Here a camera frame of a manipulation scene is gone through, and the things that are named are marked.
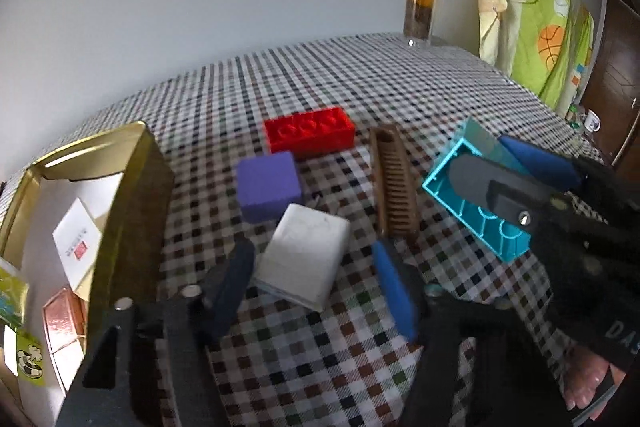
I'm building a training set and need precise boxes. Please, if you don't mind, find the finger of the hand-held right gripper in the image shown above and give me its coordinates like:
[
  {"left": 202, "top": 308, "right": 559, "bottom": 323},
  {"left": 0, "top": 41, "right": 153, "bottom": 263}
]
[
  {"left": 498, "top": 135, "right": 621, "bottom": 194},
  {"left": 447, "top": 154, "right": 566, "bottom": 228}
]

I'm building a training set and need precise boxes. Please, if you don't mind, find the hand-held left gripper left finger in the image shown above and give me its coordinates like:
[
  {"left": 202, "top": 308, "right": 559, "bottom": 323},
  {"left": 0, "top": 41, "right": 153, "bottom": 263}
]
[{"left": 55, "top": 237, "right": 257, "bottom": 427}]

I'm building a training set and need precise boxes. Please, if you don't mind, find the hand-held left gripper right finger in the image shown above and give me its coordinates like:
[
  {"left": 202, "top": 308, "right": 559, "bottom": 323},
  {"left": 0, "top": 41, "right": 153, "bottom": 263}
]
[{"left": 371, "top": 239, "right": 576, "bottom": 427}]

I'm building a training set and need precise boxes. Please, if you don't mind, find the teal building block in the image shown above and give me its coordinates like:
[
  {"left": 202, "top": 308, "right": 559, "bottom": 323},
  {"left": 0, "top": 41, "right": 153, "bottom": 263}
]
[{"left": 421, "top": 118, "right": 538, "bottom": 264}]

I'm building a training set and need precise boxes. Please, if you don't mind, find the small white box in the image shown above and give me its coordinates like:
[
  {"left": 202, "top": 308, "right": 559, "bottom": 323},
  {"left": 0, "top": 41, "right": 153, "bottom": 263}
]
[{"left": 251, "top": 203, "right": 352, "bottom": 313}]

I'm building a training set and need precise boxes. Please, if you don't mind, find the brown wooden comb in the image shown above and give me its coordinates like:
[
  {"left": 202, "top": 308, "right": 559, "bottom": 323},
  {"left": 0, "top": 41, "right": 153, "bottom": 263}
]
[{"left": 369, "top": 125, "right": 421, "bottom": 239}]

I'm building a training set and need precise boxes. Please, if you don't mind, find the purple block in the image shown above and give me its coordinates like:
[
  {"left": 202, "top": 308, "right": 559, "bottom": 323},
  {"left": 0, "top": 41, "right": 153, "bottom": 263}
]
[{"left": 236, "top": 151, "right": 302, "bottom": 224}]

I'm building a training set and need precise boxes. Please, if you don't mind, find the gold metal tin box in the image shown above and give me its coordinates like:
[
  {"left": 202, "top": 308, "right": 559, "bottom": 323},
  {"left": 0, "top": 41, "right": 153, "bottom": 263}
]
[{"left": 0, "top": 121, "right": 176, "bottom": 427}]

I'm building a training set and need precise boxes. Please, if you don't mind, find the white box with red seal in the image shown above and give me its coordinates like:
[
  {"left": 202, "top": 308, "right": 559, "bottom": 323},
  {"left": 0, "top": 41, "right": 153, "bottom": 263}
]
[{"left": 52, "top": 197, "right": 104, "bottom": 299}]

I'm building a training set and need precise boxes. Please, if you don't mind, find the red building block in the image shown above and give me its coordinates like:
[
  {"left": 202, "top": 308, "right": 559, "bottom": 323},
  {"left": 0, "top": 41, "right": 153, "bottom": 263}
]
[{"left": 263, "top": 107, "right": 356, "bottom": 160}]

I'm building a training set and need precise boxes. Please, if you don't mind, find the copper coloured box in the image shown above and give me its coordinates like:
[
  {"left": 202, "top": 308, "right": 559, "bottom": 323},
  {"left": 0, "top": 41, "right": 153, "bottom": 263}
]
[{"left": 42, "top": 286, "right": 90, "bottom": 395}]

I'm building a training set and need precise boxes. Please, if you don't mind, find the clear case with green label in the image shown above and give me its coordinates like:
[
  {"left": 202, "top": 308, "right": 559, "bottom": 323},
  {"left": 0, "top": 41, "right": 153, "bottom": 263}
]
[{"left": 0, "top": 257, "right": 31, "bottom": 328}]

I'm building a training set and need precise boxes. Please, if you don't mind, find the person's right hand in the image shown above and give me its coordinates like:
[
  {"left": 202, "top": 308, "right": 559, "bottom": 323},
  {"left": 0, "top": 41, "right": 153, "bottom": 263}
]
[{"left": 562, "top": 347, "right": 626, "bottom": 423}]

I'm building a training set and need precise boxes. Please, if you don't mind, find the checkered tablecloth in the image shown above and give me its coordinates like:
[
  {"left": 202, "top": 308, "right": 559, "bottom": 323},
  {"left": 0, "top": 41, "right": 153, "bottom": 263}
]
[{"left": 0, "top": 32, "right": 616, "bottom": 427}]

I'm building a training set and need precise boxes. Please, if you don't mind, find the dark brown wooden door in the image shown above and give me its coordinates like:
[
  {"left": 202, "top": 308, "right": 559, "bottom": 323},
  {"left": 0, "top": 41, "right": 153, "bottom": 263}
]
[{"left": 580, "top": 0, "right": 640, "bottom": 168}]

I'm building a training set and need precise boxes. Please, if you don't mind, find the green yellow printed cloth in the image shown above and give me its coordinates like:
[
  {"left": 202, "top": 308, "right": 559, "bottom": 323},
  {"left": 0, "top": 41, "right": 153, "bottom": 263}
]
[{"left": 472, "top": 0, "right": 596, "bottom": 110}]

